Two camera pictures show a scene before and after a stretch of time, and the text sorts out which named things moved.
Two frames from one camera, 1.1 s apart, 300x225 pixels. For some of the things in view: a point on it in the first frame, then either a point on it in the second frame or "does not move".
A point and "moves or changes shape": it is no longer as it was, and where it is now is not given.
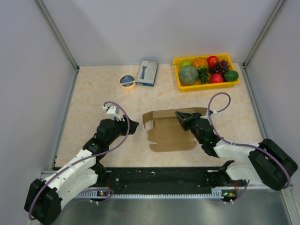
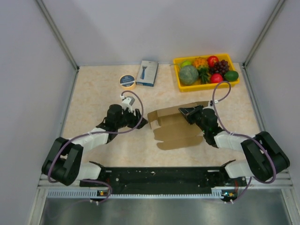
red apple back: (211, 60) does not move
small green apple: (186, 63) does not move
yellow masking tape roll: (127, 82) does not move
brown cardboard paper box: (168, 132) moves or changes shape
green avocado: (231, 75) does not move
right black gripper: (186, 118) → (190, 112)
